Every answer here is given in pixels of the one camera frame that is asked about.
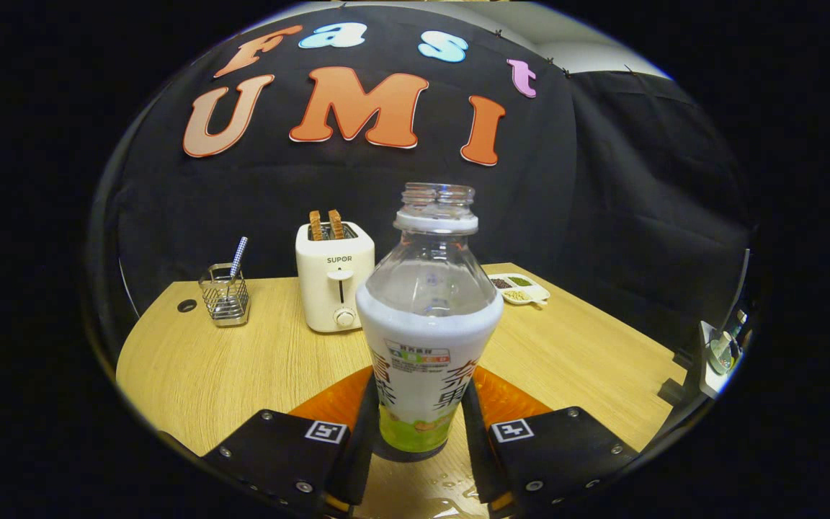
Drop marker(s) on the clear juice bottle white label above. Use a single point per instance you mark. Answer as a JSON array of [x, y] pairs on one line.
[[426, 339]]

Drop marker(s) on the wooden table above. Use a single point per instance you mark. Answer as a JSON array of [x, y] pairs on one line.
[[242, 375]]

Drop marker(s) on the brown toast slice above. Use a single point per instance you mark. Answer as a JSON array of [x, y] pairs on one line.
[[315, 225], [336, 224]]

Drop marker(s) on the blue striped straw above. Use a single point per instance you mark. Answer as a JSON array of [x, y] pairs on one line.
[[239, 256]]

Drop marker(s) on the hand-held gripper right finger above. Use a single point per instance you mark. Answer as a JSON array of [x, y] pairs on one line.
[[474, 454]]

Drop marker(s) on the white divided seasoning dish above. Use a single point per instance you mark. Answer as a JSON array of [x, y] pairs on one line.
[[527, 290]]

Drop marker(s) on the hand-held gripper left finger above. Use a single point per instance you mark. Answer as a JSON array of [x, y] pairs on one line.
[[363, 447]]

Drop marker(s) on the white toaster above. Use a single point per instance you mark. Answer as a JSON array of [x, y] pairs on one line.
[[332, 288]]

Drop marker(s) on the black backdrop cloth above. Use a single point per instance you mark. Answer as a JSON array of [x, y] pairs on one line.
[[602, 202]]

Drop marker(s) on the black table clamp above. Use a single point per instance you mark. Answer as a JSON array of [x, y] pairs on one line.
[[676, 393]]

